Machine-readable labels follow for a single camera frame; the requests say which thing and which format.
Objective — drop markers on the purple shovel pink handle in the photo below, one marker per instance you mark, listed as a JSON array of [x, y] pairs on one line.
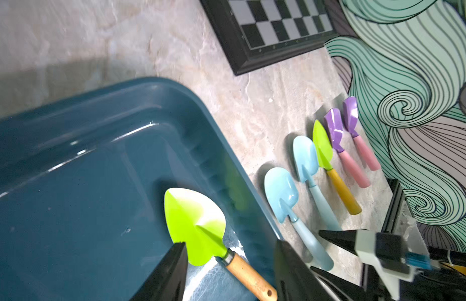
[[351, 121], [335, 129]]

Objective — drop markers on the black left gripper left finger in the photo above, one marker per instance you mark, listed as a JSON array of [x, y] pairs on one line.
[[167, 281]]

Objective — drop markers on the green shovel wooden handle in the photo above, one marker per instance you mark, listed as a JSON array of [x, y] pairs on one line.
[[194, 219]]

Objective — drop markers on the dark teal storage box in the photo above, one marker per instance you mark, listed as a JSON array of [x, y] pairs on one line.
[[82, 185]]

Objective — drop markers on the light blue shovel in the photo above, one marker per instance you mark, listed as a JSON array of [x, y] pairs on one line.
[[307, 166], [282, 196]]

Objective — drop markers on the black folding chessboard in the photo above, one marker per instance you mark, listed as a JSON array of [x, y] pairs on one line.
[[255, 34]]

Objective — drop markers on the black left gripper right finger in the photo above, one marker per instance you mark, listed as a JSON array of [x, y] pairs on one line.
[[293, 279]]

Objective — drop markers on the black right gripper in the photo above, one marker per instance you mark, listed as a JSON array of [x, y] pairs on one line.
[[405, 274]]

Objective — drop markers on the green shovel yellow handle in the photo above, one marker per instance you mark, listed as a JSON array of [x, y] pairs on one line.
[[324, 152]]

